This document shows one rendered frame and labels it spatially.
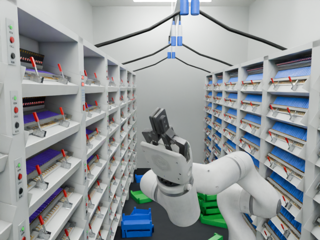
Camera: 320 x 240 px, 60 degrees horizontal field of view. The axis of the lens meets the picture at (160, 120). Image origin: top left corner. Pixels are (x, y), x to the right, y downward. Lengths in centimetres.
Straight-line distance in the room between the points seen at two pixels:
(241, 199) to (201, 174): 31
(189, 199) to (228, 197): 44
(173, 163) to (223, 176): 28
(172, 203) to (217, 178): 18
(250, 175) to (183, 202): 40
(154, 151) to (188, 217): 21
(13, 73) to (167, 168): 53
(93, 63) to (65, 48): 70
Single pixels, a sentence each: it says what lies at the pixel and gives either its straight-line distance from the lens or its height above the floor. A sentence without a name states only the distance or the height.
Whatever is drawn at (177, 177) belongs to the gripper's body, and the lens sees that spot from 59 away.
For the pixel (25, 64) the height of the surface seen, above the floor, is 158.
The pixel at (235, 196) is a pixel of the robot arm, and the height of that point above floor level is 108.
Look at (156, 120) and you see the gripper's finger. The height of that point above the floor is 141.
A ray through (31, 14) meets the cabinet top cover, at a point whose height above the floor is 171.
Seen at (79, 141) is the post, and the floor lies 120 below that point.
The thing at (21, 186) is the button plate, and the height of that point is 118.
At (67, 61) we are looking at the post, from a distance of 152.
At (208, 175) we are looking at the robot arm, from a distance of 79.
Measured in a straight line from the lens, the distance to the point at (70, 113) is 151.
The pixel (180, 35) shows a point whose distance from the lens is 340.
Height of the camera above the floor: 147
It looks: 6 degrees down
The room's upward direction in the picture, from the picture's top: straight up
